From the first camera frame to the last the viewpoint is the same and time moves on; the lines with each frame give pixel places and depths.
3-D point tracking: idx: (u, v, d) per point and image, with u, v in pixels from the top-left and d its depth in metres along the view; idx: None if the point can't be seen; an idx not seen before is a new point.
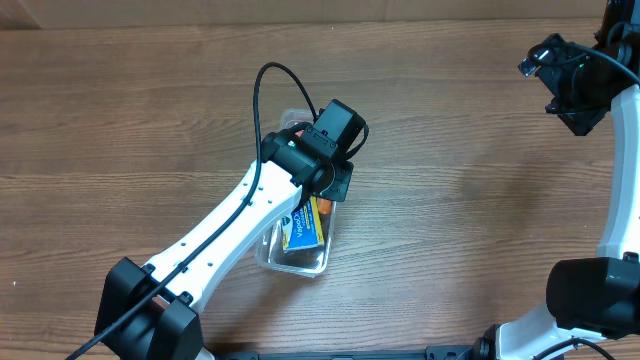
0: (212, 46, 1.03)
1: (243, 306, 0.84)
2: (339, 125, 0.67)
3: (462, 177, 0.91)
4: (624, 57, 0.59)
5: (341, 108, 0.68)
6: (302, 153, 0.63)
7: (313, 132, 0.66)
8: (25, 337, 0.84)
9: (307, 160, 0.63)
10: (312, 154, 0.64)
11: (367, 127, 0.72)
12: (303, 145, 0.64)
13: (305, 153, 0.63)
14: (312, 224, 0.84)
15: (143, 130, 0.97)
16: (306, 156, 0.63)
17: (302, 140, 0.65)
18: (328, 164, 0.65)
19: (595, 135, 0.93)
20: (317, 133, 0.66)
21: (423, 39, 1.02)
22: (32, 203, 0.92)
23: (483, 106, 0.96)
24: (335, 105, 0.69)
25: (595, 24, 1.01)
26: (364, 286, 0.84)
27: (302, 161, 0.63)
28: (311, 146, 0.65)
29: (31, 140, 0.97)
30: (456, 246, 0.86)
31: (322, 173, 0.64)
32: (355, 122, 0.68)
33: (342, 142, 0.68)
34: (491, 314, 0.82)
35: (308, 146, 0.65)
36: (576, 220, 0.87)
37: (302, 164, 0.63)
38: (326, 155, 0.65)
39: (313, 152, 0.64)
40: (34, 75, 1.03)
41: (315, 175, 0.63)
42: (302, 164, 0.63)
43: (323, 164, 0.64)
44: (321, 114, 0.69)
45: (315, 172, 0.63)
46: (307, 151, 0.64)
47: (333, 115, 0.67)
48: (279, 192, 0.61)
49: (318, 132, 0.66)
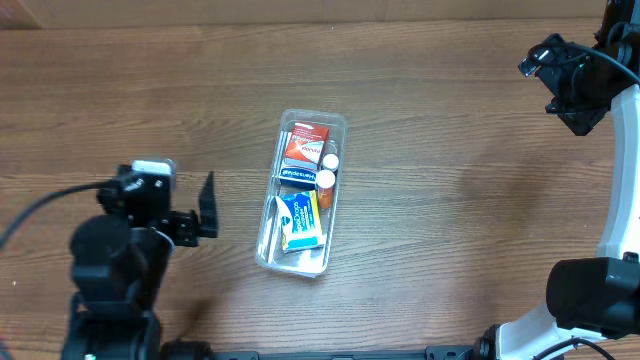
0: (210, 45, 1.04)
1: (243, 306, 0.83)
2: (108, 237, 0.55)
3: (462, 177, 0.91)
4: (624, 58, 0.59)
5: (109, 228, 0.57)
6: (85, 276, 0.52)
7: (109, 225, 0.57)
8: (26, 337, 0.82)
9: (122, 291, 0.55)
10: (88, 244, 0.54)
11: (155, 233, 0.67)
12: (107, 317, 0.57)
13: (89, 242, 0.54)
14: (313, 224, 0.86)
15: (143, 130, 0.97)
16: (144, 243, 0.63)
17: (99, 236, 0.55)
18: (124, 260, 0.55)
19: (595, 134, 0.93)
20: (110, 227, 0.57)
21: (423, 39, 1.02)
22: (31, 203, 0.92)
23: (483, 106, 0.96)
24: (113, 230, 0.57)
25: (595, 24, 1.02)
26: (364, 286, 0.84)
27: (119, 222, 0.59)
28: (92, 289, 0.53)
29: (29, 139, 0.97)
30: (456, 245, 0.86)
31: (115, 268, 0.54)
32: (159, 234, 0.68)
33: (103, 245, 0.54)
34: (491, 314, 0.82)
35: (103, 238, 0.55)
36: (575, 220, 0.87)
37: (114, 261, 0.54)
38: (119, 243, 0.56)
39: (146, 201, 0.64)
40: (31, 74, 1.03)
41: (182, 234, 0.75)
42: (102, 257, 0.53)
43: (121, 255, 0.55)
44: (109, 234, 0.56)
45: (124, 266, 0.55)
46: (87, 235, 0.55)
47: (107, 231, 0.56)
48: (151, 167, 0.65)
49: (103, 227, 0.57)
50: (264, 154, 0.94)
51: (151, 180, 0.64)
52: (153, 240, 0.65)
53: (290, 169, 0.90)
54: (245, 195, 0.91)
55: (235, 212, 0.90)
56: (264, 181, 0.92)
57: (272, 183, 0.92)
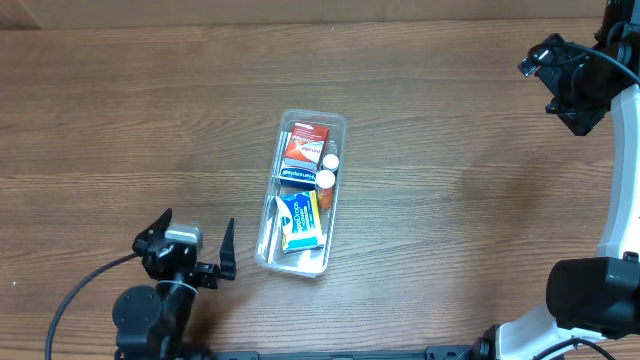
0: (210, 45, 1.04)
1: (243, 306, 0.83)
2: (143, 309, 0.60)
3: (462, 177, 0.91)
4: (624, 58, 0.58)
5: (143, 300, 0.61)
6: (128, 343, 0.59)
7: (141, 298, 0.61)
8: (26, 337, 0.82)
9: (157, 349, 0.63)
10: (128, 315, 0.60)
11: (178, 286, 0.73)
12: None
13: (128, 314, 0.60)
14: (313, 224, 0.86)
15: (143, 130, 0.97)
16: (173, 298, 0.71)
17: (134, 308, 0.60)
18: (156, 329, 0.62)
19: (595, 134, 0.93)
20: (142, 300, 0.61)
21: (423, 39, 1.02)
22: (31, 203, 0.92)
23: (483, 106, 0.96)
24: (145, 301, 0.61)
25: (595, 24, 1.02)
26: (364, 287, 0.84)
27: (149, 291, 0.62)
28: (131, 351, 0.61)
29: (29, 140, 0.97)
30: (456, 245, 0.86)
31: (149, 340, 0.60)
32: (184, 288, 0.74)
33: (139, 318, 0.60)
34: (491, 314, 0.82)
35: (137, 311, 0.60)
36: (575, 220, 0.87)
37: (152, 328, 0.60)
38: (151, 316, 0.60)
39: (178, 263, 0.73)
40: (31, 74, 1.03)
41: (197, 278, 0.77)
42: (142, 326, 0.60)
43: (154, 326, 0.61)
44: (143, 305, 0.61)
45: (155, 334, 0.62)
46: (126, 305, 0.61)
47: (143, 303, 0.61)
48: (181, 235, 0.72)
49: (136, 299, 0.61)
50: (264, 154, 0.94)
51: (181, 246, 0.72)
52: (181, 293, 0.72)
53: (290, 169, 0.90)
54: (245, 195, 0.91)
55: (235, 212, 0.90)
56: (265, 181, 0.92)
57: (272, 183, 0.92)
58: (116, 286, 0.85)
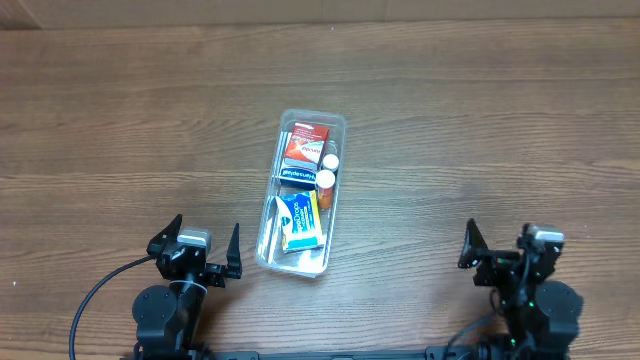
0: (210, 45, 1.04)
1: (243, 306, 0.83)
2: (159, 308, 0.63)
3: (463, 177, 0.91)
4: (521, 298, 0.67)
5: (160, 299, 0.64)
6: (146, 338, 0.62)
7: (156, 297, 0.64)
8: (26, 337, 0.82)
9: (172, 343, 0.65)
10: (146, 312, 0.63)
11: (187, 284, 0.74)
12: None
13: (146, 311, 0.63)
14: (313, 224, 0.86)
15: (143, 130, 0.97)
16: (186, 298, 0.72)
17: (151, 306, 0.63)
18: (172, 325, 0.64)
19: (595, 135, 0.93)
20: (157, 299, 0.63)
21: (423, 39, 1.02)
22: (31, 203, 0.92)
23: (484, 106, 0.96)
24: (161, 300, 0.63)
25: (594, 25, 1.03)
26: (364, 287, 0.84)
27: (164, 290, 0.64)
28: (149, 346, 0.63)
29: (29, 139, 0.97)
30: (456, 246, 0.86)
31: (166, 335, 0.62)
32: (196, 288, 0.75)
33: (157, 314, 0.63)
34: (491, 315, 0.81)
35: (153, 309, 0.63)
36: (576, 220, 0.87)
37: (168, 323, 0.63)
38: (166, 313, 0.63)
39: (189, 264, 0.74)
40: (31, 74, 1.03)
41: (207, 278, 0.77)
42: (159, 322, 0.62)
43: (170, 322, 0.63)
44: (159, 303, 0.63)
45: (172, 329, 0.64)
46: (144, 304, 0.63)
47: (159, 301, 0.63)
48: (190, 237, 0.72)
49: (152, 298, 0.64)
50: (264, 154, 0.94)
51: (191, 249, 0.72)
52: (192, 293, 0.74)
53: (290, 169, 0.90)
54: (245, 195, 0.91)
55: (235, 212, 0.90)
56: (265, 181, 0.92)
57: (272, 183, 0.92)
58: (116, 286, 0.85)
